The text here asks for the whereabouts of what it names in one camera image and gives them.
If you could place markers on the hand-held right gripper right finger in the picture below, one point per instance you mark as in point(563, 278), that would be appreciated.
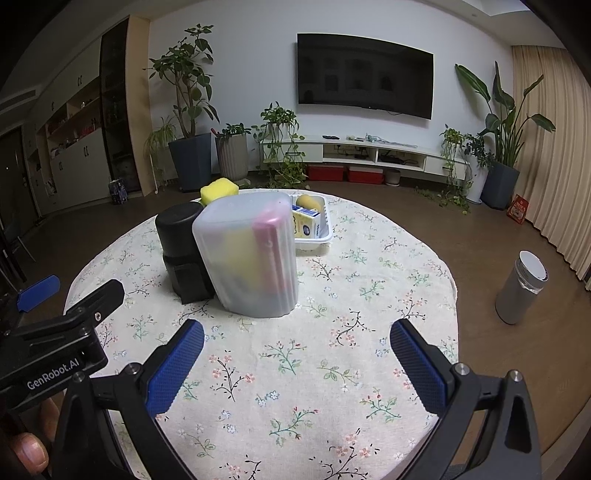
point(420, 369)

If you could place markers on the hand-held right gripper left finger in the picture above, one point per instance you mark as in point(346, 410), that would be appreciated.
point(178, 369)

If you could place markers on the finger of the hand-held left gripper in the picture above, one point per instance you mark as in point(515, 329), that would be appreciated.
point(39, 290)
point(99, 300)

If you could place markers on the yellow block sponge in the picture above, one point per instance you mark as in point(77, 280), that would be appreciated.
point(219, 190)

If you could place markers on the white plastic tray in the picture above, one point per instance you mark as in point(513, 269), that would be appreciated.
point(318, 240)

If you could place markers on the yellow tissue pack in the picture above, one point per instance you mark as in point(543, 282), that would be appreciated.
point(307, 226)

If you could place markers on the tan gourd-shaped sponge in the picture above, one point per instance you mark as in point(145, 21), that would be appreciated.
point(310, 201)

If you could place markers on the person's left hand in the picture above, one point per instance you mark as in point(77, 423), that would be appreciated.
point(27, 454)

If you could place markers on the dark chair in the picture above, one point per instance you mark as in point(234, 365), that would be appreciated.
point(14, 258)

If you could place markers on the black cylindrical container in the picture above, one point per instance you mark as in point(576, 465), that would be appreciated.
point(180, 249)

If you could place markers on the translucent plastic container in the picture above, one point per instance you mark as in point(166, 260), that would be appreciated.
point(240, 267)

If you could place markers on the grey trash can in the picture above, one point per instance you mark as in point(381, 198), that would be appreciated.
point(519, 290)

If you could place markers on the tall tree in blue pot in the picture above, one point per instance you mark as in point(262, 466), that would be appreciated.
point(189, 161)

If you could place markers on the grassy plant on white stand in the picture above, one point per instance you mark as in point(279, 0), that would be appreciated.
point(161, 136)

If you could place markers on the red gift box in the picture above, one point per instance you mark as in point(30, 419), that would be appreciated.
point(518, 208)

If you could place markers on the small plant in white pot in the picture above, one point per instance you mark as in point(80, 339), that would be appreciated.
point(476, 184)

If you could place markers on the small round pot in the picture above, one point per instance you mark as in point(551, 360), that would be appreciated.
point(393, 177)

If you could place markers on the plant in ribbed grey pot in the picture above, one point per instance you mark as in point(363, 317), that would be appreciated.
point(232, 157)

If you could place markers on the large-leaf plant in dark pot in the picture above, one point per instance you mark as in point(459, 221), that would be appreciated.
point(498, 184)

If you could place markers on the red storage box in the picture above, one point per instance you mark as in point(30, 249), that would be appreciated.
point(325, 173)
point(365, 175)

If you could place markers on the white television cabinet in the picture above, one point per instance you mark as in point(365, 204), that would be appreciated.
point(434, 161)

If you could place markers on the dark display shelf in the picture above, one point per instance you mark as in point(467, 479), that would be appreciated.
point(117, 92)

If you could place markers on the beige curtain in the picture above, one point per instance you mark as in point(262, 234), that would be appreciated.
point(554, 161)

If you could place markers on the trailing vine plant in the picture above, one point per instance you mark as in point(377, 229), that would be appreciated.
point(277, 117)

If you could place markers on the white wall cabinet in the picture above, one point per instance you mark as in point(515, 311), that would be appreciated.
point(78, 175)

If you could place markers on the wall-mounted television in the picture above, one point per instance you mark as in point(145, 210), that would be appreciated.
point(364, 74)

